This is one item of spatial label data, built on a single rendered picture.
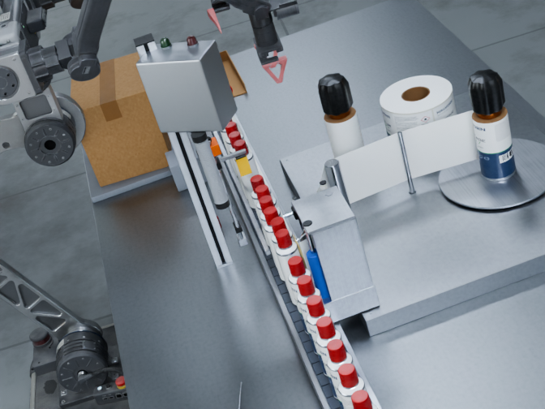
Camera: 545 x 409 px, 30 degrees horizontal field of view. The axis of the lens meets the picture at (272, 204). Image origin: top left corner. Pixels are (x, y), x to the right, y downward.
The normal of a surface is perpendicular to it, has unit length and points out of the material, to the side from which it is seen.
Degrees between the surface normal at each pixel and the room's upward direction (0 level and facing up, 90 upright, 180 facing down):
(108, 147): 90
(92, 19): 124
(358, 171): 90
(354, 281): 90
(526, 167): 0
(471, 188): 0
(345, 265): 90
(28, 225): 0
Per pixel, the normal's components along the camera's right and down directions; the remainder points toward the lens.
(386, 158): 0.31, 0.47
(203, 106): -0.34, 0.60
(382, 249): -0.25, -0.80
